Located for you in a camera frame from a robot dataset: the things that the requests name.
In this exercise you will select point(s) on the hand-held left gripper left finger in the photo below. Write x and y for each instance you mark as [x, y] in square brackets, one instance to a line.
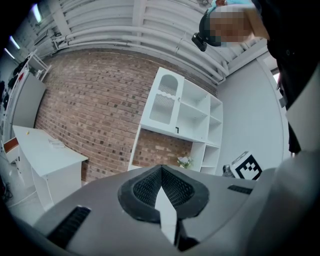
[142, 192]

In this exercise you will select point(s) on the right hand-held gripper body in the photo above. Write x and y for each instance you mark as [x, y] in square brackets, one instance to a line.
[247, 168]

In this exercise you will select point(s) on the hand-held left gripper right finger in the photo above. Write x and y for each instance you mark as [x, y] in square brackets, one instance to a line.
[185, 191]

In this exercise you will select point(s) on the small white item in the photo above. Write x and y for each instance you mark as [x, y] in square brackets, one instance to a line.
[167, 215]

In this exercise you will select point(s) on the white desk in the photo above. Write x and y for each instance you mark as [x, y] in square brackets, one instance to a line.
[37, 150]

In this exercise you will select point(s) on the small flower bouquet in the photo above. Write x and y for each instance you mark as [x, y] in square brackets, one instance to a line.
[185, 161]

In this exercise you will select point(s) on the small black hook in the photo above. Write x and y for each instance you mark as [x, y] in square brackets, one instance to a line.
[177, 130]

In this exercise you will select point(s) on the white shelf cabinet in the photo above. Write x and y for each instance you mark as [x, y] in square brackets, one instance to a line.
[197, 112]

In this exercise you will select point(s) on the white cabinet door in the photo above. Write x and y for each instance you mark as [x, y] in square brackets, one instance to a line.
[163, 100]

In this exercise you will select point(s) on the stack of white papers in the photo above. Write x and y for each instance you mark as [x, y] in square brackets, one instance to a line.
[55, 144]

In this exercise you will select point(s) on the person's black top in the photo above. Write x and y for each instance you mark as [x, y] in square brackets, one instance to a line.
[292, 50]

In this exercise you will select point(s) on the brown and white cart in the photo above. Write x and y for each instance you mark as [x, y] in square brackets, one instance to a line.
[10, 147]

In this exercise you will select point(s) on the grey partition board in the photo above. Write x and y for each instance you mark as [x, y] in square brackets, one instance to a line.
[28, 105]

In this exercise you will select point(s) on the person's head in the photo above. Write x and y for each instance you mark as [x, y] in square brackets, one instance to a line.
[227, 23]

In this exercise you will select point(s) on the white ceiling pipes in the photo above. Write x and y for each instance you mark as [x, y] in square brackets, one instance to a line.
[140, 37]

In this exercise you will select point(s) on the ceiling light tube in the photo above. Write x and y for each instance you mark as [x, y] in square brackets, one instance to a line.
[37, 12]
[15, 42]
[9, 53]

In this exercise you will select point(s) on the black head-mounted camera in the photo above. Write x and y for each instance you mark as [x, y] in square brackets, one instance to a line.
[199, 41]

